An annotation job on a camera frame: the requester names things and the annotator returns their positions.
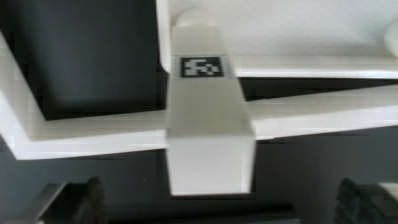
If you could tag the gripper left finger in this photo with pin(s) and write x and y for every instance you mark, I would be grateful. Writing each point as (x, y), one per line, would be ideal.
(69, 204)

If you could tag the white desk leg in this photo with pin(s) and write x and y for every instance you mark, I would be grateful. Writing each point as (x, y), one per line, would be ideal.
(209, 134)

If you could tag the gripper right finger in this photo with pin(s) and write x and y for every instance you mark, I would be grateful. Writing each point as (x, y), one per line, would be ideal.
(366, 203)

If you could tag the white desk tabletop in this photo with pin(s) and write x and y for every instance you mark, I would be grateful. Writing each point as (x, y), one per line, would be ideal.
(296, 38)

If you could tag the white U-shaped obstacle fence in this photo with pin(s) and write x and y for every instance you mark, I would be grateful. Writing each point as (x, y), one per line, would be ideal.
(289, 116)

